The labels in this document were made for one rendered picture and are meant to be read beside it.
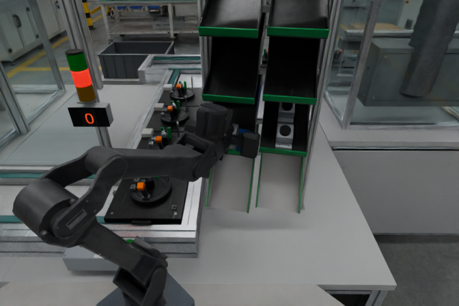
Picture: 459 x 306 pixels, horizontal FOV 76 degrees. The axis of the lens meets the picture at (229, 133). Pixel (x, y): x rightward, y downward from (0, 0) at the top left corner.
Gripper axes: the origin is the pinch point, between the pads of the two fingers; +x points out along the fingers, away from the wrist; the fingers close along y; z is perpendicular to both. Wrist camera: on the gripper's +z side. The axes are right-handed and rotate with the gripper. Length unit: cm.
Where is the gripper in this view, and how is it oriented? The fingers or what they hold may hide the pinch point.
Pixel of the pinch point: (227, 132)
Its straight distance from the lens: 76.3
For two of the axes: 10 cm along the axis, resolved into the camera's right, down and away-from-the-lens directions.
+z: 1.2, -9.3, -3.4
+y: -9.5, -2.1, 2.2
